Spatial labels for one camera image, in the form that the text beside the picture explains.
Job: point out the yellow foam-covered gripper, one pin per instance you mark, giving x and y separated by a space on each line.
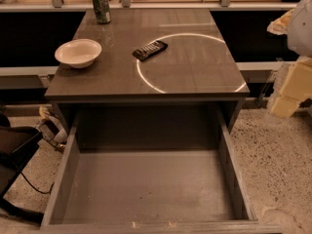
301 29

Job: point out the grey top drawer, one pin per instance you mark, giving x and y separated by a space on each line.
151 169

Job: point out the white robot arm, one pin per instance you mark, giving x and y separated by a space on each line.
293 83

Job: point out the grey drawer cabinet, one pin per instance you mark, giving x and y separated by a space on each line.
196 66

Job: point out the black snack bar packet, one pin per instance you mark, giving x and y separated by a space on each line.
147 51

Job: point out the green soda can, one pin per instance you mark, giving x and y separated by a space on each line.
102 11

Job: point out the white ceramic bowl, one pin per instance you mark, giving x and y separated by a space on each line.
79 53

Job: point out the black chair base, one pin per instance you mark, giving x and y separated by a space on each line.
17 147

